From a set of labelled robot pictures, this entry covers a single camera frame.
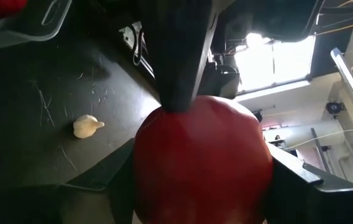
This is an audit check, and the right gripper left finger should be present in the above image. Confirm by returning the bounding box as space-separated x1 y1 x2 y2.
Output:
0 138 135 224

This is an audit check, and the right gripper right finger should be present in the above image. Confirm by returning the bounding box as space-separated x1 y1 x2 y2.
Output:
263 144 353 224

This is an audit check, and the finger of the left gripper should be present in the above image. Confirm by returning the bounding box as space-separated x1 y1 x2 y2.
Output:
140 0 219 113

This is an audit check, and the small white garlic bulb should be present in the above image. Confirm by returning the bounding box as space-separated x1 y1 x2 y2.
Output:
72 114 106 139

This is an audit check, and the bright window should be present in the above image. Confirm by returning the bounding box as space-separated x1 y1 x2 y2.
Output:
235 32 316 93

